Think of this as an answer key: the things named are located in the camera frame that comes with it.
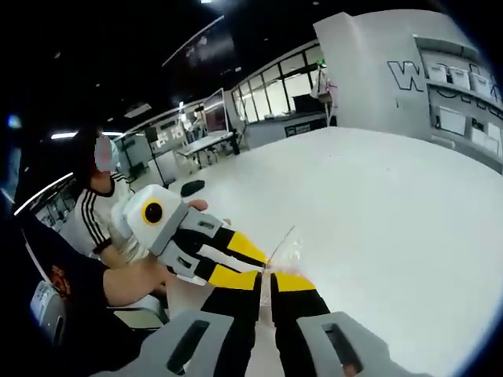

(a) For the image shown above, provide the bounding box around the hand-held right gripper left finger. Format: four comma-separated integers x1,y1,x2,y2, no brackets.
135,270,263,377

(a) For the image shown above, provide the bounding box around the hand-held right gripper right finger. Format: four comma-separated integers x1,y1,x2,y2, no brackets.
270,272,396,377

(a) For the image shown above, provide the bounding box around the clear resealable bag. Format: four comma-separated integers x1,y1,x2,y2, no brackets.
260,225,307,278

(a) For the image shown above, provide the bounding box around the black pouch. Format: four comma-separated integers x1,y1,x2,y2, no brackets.
179,179,206,198

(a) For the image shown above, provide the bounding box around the grey chair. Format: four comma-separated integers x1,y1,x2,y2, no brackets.
108,293,171,331

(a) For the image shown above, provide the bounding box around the white background table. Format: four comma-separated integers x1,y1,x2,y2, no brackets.
175,130,241,170

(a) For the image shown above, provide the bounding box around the grey counter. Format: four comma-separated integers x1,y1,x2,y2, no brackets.
246,111,330,151

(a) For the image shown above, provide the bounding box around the display screen on stand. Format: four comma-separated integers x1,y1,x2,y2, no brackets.
203,88,232,137

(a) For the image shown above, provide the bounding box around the white worn device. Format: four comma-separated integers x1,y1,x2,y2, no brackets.
30,279,67,345

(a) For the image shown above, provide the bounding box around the black computer monitor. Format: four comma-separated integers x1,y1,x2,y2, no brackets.
292,93,328,114

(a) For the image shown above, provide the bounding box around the dark hanging ceiling panel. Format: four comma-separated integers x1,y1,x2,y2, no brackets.
163,15,237,74

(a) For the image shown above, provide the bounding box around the pink white hanging cloth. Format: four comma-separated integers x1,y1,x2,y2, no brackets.
312,68,340,109

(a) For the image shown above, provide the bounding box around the grey metal shelf unit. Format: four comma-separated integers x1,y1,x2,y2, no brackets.
413,34,503,176

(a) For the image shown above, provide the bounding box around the row of white storage bins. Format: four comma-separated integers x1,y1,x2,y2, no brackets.
428,62,503,103

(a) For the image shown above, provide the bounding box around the glass window wall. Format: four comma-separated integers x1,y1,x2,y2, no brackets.
230,42,324,123

